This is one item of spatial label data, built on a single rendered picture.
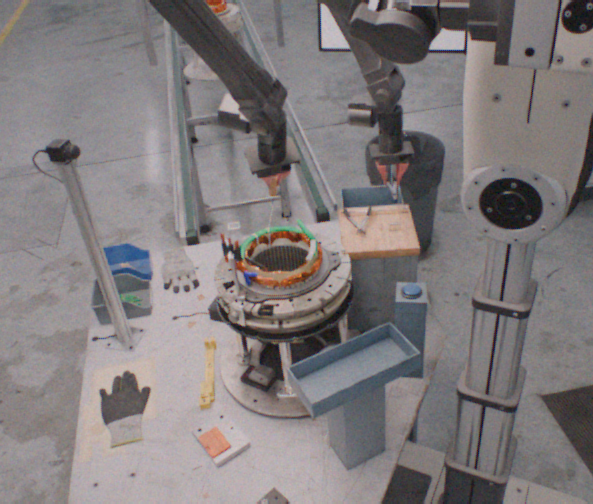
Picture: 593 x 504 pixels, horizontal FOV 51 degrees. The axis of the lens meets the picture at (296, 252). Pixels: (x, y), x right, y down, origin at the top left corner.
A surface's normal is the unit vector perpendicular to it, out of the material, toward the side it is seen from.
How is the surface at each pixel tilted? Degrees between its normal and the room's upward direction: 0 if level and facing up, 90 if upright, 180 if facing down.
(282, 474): 0
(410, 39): 124
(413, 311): 90
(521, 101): 90
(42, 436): 0
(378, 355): 0
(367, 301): 90
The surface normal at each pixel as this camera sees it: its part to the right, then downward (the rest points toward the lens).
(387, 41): -0.32, 0.91
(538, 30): -0.44, 0.56
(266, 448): -0.08, -0.80
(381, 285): 0.00, 0.59
